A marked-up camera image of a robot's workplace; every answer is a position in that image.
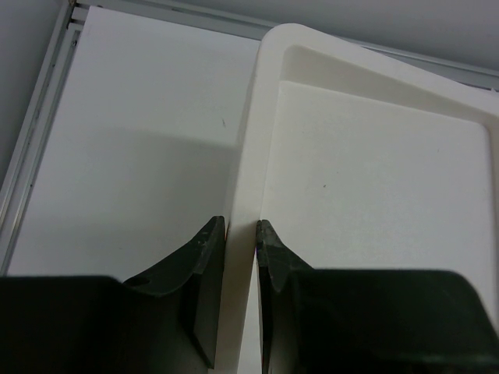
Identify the aluminium table edge rail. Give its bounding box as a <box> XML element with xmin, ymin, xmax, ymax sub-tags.
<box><xmin>1</xmin><ymin>4</ymin><xmax>493</xmax><ymax>277</ymax></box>

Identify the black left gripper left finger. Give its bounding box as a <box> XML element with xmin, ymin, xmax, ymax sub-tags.
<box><xmin>1</xmin><ymin>216</ymin><xmax>225</xmax><ymax>373</ymax></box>

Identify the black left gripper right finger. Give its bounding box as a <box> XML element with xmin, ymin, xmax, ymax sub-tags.
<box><xmin>256</xmin><ymin>220</ymin><xmax>498</xmax><ymax>373</ymax></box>

